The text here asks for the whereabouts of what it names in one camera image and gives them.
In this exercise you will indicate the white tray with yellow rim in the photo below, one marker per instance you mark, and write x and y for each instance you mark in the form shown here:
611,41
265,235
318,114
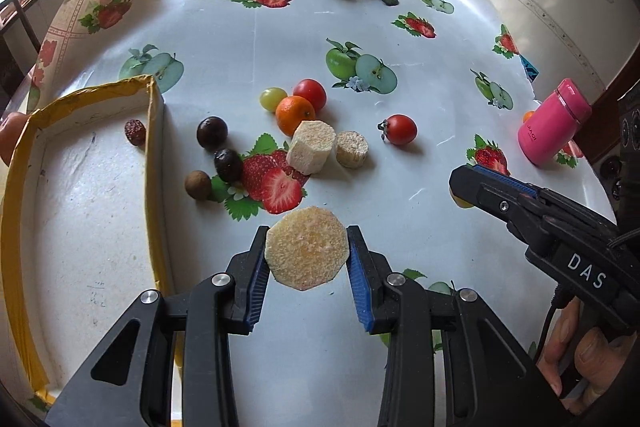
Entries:
82,231

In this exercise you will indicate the green grape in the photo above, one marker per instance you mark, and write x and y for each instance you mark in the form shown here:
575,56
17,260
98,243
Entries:
270,98

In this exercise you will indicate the red cherry tomato with stem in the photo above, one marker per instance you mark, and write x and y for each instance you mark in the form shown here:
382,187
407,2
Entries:
399,130

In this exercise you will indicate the large dark plum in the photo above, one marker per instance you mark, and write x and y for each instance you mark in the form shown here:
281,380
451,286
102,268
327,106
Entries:
211,133

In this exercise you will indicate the red apple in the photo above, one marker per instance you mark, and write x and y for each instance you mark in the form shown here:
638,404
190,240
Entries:
10,131

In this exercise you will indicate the small brown longan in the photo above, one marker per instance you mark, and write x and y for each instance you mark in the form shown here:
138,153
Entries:
198,185

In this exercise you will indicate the small dark plum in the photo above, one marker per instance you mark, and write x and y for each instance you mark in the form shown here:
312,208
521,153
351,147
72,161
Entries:
229,165

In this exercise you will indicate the small orange fruit behind bottle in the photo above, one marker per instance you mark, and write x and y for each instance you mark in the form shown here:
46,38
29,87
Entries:
527,115

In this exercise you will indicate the dark wooden chair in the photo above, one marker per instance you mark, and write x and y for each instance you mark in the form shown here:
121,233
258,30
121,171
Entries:
19,46

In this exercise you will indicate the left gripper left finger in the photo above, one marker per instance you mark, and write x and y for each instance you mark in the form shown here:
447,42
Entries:
126,380

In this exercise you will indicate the dried red jujube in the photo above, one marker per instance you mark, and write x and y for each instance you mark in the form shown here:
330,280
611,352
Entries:
135,132

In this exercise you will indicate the short beige cake chunk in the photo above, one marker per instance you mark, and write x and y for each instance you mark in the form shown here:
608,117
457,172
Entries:
352,149

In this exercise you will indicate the person's right hand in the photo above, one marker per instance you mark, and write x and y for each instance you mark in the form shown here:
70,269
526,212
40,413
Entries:
596,359

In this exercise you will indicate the orange mandarin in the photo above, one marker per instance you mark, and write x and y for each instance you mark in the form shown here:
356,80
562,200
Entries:
291,111

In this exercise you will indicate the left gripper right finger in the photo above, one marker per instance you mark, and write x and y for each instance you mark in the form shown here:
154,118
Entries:
489,378

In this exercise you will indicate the round yellow cake slice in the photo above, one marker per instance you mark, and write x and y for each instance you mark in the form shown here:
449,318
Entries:
306,248

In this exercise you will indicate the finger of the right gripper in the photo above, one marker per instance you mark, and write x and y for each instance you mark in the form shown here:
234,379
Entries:
482,193
507,181

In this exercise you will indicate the fruit print tablecloth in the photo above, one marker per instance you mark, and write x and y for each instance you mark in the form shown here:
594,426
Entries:
308,361

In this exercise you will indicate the tall white cake chunk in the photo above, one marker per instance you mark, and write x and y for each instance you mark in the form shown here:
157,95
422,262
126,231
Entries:
312,144

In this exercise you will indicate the pink thermos bottle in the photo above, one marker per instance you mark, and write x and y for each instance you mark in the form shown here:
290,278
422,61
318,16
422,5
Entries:
553,123

